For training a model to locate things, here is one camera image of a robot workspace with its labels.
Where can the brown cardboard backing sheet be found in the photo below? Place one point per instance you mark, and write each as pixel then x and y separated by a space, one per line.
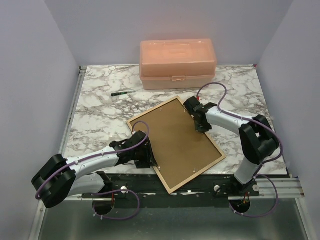
pixel 175 145

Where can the small green black screwdriver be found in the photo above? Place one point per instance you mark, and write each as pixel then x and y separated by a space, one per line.
pixel 115 94

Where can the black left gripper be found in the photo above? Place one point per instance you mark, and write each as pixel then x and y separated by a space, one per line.
pixel 149 160

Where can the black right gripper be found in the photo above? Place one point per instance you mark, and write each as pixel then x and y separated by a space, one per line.
pixel 203 129

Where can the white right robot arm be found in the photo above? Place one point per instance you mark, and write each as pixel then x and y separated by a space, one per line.
pixel 256 136

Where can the rectangular picture frame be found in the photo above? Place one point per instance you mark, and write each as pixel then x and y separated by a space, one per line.
pixel 215 150

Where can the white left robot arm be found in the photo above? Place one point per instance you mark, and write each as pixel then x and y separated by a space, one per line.
pixel 54 181

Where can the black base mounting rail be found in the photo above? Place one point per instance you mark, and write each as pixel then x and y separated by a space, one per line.
pixel 126 190

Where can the aluminium extrusion frame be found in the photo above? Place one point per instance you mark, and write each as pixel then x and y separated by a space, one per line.
pixel 96 119

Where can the orange translucent plastic toolbox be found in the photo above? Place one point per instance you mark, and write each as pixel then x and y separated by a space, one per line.
pixel 176 64

